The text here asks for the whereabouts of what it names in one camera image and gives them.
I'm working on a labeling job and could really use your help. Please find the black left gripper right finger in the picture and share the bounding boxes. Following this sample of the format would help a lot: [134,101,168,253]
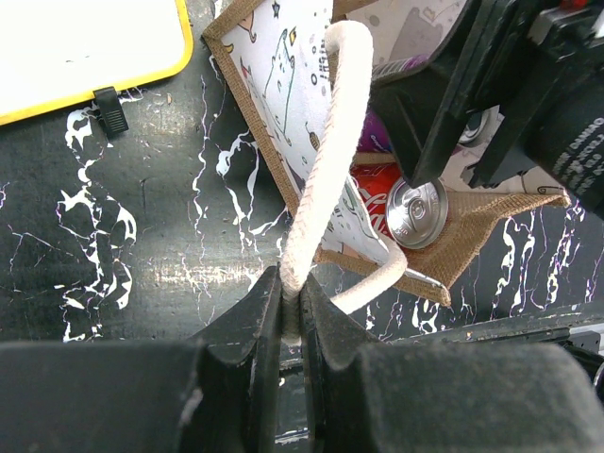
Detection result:
[300,278,603,452]

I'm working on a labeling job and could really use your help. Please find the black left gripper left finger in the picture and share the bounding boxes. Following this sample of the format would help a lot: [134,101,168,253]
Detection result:
[1,266,281,452]

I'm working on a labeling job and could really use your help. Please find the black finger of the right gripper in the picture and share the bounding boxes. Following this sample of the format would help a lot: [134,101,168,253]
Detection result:
[370,1,538,187]

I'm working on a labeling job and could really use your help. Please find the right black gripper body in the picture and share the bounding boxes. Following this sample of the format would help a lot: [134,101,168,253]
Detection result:
[471,1,603,216]

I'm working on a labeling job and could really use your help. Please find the purple soda can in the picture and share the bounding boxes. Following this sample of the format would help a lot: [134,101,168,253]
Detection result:
[357,54,430,153]

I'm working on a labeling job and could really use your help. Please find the red cola can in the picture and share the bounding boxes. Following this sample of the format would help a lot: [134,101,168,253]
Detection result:
[351,163,448,250]

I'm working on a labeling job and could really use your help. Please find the canvas tote bag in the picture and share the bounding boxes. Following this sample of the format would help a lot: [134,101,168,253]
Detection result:
[203,1,570,306]

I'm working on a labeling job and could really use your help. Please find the black marker clip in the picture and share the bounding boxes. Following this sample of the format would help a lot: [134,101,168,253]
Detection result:
[93,87,128,139]

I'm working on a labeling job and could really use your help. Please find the yellow framed whiteboard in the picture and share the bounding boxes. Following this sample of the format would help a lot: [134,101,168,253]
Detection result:
[1,1,193,125]

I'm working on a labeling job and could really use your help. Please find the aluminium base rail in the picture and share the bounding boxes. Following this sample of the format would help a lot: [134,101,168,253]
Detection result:
[388,302,603,345]

